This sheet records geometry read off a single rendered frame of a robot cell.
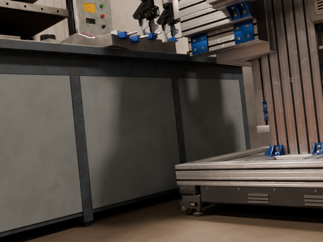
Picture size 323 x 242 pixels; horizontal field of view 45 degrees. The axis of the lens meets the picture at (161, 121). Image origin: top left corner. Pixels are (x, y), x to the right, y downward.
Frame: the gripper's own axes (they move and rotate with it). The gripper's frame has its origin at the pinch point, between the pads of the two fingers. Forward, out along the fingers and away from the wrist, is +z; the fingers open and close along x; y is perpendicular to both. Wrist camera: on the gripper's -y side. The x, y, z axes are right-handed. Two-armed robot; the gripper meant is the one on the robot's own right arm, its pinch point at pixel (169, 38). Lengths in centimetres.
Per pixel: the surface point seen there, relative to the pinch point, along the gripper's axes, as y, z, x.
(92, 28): -73, -25, -5
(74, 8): -61, -33, -27
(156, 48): 14.3, 11.2, -25.3
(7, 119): 16, 46, -111
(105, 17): -73, -35, 8
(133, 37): 22, 9, -47
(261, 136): -67, 73, 196
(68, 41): 0, 8, -72
